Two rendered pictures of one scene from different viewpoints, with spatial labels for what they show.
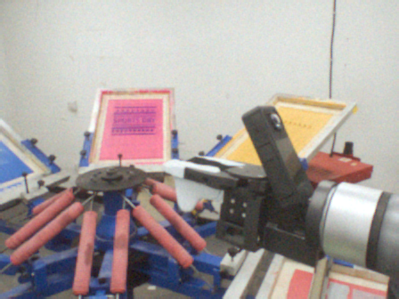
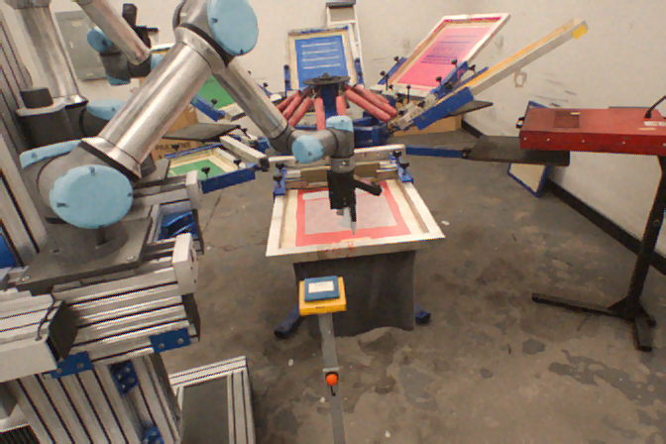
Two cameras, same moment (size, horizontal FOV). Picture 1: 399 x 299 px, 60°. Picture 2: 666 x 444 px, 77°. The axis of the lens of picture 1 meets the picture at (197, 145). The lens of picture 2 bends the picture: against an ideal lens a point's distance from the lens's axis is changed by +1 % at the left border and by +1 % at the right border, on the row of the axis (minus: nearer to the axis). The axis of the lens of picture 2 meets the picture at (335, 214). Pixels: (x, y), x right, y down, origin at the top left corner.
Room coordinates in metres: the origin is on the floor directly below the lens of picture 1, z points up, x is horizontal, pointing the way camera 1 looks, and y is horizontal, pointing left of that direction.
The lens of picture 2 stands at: (0.21, -1.95, 1.68)
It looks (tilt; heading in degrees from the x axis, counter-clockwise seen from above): 26 degrees down; 63
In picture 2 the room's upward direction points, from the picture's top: 5 degrees counter-clockwise
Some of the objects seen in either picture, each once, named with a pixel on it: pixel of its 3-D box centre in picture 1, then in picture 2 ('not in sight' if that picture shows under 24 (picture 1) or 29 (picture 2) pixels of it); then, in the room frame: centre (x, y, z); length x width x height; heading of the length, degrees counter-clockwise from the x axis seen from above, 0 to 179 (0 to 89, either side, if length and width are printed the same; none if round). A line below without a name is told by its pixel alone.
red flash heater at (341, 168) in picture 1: (318, 170); (593, 129); (2.20, -0.80, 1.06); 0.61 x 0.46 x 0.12; 125
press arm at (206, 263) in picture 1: (219, 266); not in sight; (1.18, -0.08, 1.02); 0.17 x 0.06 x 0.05; 65
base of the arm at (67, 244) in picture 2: not in sight; (83, 225); (0.09, -0.98, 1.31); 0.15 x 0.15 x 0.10
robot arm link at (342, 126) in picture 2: not in sight; (339, 137); (0.76, -0.92, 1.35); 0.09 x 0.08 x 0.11; 17
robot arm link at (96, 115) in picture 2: not in sight; (112, 123); (0.20, -0.50, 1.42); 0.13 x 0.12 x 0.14; 142
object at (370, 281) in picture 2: not in sight; (357, 290); (0.81, -0.86, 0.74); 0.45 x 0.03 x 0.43; 155
